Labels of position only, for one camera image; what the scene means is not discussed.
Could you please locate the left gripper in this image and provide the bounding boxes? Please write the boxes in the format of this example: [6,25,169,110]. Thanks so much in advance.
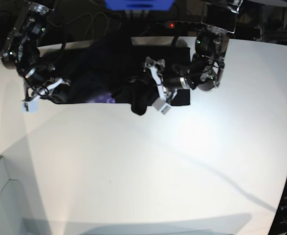
[143,56,182,105]

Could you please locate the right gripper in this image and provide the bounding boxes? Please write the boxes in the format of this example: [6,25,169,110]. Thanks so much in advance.
[23,77,71,102]

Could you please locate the black T-shirt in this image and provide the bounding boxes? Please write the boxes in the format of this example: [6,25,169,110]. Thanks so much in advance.
[47,33,190,116]

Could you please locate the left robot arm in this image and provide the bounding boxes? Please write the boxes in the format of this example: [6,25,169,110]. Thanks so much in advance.
[141,0,243,106]

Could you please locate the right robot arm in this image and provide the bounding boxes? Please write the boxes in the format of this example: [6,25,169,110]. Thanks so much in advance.
[0,0,67,101]

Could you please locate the black power strip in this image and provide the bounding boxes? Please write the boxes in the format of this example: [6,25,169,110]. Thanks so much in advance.
[156,21,205,31]

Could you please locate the blue plastic bin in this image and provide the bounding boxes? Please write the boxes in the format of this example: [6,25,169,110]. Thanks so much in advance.
[105,0,175,11]

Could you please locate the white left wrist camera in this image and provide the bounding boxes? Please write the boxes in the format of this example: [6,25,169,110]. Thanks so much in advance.
[152,97,171,115]

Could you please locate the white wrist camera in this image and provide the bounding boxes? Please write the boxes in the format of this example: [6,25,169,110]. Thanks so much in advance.
[152,97,171,115]
[22,100,39,114]

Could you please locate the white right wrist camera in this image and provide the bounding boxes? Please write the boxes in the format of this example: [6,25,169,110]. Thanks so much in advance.
[22,100,39,114]

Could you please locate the tangled black cables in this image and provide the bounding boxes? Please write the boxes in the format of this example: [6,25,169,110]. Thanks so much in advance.
[55,9,124,40]

